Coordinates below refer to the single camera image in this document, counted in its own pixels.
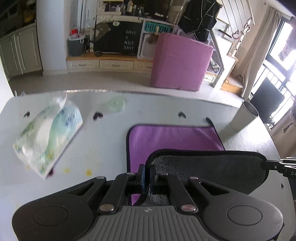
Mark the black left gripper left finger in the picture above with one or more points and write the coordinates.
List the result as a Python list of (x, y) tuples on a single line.
[(140, 179)]

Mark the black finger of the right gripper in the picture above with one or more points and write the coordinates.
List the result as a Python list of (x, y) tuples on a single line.
[(285, 166)]

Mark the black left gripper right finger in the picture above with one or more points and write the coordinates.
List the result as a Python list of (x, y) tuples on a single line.
[(154, 180)]

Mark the dark grey towel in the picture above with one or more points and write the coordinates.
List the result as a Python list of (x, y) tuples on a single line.
[(238, 170)]

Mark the purple towel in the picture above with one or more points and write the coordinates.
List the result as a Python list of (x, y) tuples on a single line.
[(143, 140)]

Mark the black chair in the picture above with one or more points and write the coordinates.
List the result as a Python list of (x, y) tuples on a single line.
[(267, 100)]

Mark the green round lid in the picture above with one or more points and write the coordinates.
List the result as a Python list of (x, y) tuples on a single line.
[(116, 104)]

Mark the beige curtain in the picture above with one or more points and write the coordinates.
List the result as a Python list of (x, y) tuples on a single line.
[(257, 53)]

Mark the tissue paper pack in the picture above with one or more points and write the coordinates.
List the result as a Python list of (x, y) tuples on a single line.
[(45, 138)]

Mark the pink fabric box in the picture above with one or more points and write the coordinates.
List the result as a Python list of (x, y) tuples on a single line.
[(179, 63)]

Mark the cream low drawer cabinet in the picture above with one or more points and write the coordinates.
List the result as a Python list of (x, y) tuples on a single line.
[(108, 63)]

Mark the black bag with white text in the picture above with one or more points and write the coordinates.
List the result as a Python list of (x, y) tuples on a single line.
[(117, 37)]

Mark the teal lettered sign box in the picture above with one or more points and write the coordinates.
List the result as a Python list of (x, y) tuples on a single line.
[(149, 37)]

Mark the grey bucket with red lid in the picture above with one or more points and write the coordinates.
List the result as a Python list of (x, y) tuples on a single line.
[(76, 43)]

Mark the black hanging jacket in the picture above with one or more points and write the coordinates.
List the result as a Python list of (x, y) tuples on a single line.
[(199, 18)]

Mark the white cupboard with doors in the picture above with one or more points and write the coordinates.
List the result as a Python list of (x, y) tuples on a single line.
[(20, 52)]

